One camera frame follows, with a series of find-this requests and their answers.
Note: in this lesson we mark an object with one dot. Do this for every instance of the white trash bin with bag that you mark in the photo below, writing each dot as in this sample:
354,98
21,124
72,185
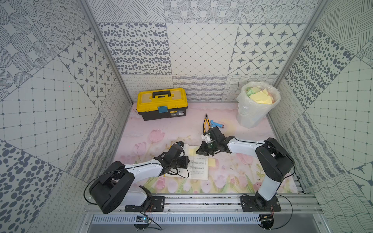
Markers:
250,113

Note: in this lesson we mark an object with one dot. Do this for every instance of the yellow children's book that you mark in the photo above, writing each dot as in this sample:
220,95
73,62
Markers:
197,168

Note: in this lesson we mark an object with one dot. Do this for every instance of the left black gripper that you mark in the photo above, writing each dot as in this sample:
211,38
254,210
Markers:
180,161

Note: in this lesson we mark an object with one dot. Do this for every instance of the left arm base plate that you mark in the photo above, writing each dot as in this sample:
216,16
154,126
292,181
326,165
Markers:
152,204

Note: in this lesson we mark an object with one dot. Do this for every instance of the aluminium mounting rail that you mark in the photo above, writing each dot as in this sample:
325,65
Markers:
231,203

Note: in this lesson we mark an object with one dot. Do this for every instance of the yellow sticky note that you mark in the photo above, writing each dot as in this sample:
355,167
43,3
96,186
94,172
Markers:
192,151
211,162

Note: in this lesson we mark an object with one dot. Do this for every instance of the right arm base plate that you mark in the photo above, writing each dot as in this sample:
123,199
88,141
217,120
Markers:
258,204

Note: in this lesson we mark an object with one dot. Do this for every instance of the left controller board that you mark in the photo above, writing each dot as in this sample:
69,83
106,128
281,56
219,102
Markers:
142,222

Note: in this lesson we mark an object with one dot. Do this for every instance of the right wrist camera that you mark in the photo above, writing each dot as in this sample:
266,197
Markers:
206,137

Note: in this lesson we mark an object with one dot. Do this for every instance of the discarded sticky notes pile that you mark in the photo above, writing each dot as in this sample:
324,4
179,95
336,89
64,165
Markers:
261,96

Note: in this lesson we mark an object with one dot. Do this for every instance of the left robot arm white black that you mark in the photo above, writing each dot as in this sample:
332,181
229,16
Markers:
115,187

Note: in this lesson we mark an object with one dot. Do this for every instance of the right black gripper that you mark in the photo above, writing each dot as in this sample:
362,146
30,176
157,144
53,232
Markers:
203,150

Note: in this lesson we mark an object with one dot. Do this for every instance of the yellow black toolbox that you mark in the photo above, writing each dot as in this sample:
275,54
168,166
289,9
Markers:
159,104

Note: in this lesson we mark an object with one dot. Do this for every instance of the yellow handled pliers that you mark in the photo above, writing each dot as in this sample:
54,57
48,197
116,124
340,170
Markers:
206,124

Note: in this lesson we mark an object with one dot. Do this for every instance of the right controller board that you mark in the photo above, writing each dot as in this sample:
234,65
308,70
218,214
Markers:
266,221

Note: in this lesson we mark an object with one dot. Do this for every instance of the controller board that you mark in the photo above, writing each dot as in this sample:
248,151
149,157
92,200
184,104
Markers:
266,221
142,222

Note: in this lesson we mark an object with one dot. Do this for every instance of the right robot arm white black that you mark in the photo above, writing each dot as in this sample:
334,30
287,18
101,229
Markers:
275,160

